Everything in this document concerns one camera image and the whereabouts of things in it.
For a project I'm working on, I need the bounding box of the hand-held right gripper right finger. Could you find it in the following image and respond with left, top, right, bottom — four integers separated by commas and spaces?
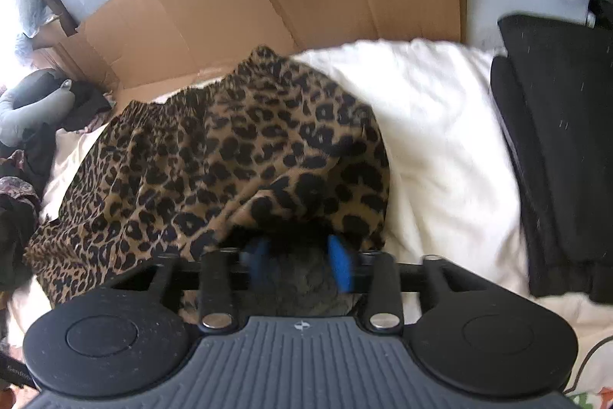
326, 234, 480, 334

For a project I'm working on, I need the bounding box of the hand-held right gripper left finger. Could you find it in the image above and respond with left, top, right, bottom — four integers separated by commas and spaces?
100, 237, 271, 334

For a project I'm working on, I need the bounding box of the leopard print skirt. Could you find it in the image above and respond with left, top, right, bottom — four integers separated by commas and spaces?
24, 45, 391, 328

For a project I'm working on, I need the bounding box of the cream printed bear blanket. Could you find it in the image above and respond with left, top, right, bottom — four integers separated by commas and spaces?
10, 38, 613, 409

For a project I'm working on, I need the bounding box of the floral patterned garment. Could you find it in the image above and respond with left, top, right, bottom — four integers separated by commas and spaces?
0, 150, 44, 218

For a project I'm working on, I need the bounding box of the black crumpled garment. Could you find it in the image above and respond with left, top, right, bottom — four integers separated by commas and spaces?
0, 122, 58, 295
62, 80, 113, 132

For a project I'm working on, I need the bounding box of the black folded garment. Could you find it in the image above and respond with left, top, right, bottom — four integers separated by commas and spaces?
491, 13, 613, 302

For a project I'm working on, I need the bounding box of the grey neck pillow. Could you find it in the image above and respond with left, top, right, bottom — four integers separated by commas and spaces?
0, 69, 77, 146

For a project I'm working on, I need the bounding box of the dark wooden bar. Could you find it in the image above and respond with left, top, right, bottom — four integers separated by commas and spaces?
31, 0, 80, 37

